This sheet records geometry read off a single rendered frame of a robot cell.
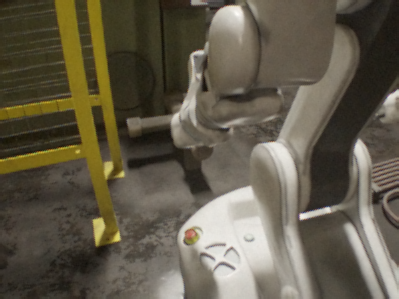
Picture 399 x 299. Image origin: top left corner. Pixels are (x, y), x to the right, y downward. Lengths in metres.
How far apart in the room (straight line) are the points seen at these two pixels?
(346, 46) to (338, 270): 0.40
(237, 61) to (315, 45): 0.06
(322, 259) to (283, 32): 0.48
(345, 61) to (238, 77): 0.24
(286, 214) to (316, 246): 0.10
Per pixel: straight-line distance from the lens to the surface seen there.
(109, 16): 1.73
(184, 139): 0.47
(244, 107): 0.25
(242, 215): 0.87
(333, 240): 0.63
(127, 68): 1.76
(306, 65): 0.23
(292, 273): 0.56
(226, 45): 0.20
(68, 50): 0.88
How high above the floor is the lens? 0.93
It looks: 33 degrees down
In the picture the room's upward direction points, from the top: straight up
